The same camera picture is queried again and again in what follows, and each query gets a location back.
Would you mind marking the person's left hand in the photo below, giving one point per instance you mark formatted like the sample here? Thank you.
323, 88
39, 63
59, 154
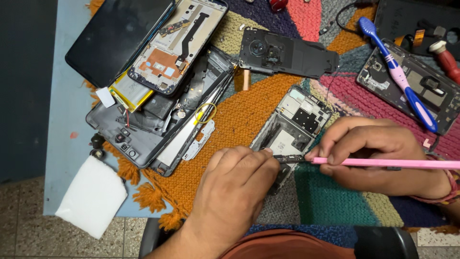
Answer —
226, 190

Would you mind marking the person's right hand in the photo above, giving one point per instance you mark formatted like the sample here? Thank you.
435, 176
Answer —
388, 158

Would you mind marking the small black circuit board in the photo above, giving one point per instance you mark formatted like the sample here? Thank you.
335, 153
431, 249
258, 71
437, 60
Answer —
289, 158

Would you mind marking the small pink plastic piece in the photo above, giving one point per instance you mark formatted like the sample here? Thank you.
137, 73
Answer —
426, 143

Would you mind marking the colourful knitted mat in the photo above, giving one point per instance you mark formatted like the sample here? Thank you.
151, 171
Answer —
244, 118

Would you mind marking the person's orange shirt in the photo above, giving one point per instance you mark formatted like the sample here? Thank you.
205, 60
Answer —
287, 246

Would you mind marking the blue pink toothbrush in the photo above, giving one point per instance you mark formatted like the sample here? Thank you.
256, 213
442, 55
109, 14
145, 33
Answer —
399, 75

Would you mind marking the opened dark phone body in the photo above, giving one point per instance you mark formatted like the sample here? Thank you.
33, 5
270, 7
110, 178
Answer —
431, 86

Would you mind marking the copper foil strip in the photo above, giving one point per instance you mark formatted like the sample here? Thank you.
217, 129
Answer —
245, 80

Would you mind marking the grey phone back cover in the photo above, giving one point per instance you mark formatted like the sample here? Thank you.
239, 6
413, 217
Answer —
118, 140

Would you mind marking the white foam piece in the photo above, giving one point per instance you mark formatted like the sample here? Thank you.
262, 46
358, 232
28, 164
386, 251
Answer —
91, 198

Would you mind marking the silver yellow phone battery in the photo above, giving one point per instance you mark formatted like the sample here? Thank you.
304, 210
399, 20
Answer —
131, 91

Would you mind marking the small black knob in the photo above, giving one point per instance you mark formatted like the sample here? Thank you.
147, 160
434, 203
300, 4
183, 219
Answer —
97, 144

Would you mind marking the black phone back panel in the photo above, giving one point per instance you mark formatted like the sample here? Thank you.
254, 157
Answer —
402, 16

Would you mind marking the black inner phone cover plate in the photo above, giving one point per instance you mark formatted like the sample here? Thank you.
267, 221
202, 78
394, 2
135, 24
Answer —
287, 54

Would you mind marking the red round object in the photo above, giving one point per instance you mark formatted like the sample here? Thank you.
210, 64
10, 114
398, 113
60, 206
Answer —
278, 4

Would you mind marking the black phone screen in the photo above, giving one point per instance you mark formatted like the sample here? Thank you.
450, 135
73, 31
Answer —
115, 36

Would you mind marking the white plastic bracket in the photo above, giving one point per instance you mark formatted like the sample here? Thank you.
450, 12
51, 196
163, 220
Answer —
199, 140

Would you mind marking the open silver phone frame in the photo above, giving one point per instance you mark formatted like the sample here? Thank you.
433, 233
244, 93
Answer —
291, 126

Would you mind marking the black phone frame with display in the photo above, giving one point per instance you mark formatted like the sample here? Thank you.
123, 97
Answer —
201, 97

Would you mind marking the phone frame with copper patch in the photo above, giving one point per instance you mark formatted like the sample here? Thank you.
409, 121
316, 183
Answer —
179, 43

